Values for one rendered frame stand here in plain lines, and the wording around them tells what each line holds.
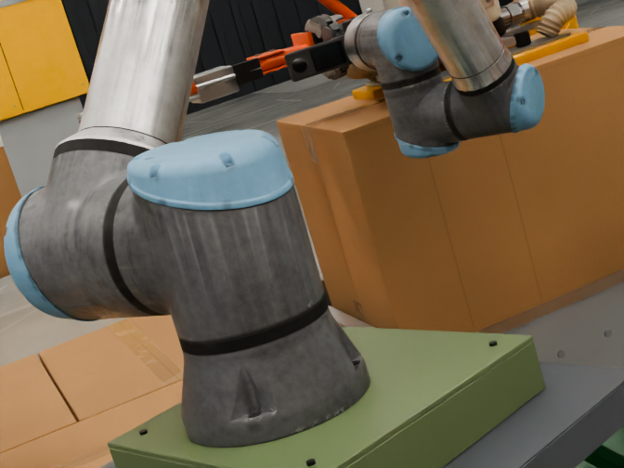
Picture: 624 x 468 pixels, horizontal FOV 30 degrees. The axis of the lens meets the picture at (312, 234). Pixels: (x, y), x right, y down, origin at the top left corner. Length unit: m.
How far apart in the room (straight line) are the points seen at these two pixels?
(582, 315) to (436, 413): 0.85
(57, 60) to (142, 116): 8.03
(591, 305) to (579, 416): 0.79
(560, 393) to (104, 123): 0.54
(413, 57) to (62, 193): 0.65
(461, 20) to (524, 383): 0.58
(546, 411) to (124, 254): 0.43
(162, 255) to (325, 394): 0.20
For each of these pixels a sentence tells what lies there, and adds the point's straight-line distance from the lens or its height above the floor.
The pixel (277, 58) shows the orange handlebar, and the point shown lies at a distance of 1.97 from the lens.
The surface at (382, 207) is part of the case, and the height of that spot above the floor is 0.81.
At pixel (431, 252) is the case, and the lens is 1.93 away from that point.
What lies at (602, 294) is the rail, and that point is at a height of 0.59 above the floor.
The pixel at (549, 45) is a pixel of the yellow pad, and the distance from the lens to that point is 2.07.
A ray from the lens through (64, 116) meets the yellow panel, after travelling 9.33.
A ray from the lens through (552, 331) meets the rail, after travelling 1.87.
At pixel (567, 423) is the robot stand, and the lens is 1.12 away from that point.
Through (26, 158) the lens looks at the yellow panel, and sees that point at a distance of 9.29.
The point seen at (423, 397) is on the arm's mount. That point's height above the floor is 0.81.
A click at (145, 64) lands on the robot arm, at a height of 1.16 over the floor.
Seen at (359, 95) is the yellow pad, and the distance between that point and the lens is 2.17.
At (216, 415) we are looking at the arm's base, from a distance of 1.10.
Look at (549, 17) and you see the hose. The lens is 2.11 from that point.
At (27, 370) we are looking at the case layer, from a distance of 2.67.
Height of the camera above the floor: 1.22
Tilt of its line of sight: 13 degrees down
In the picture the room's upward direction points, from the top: 17 degrees counter-clockwise
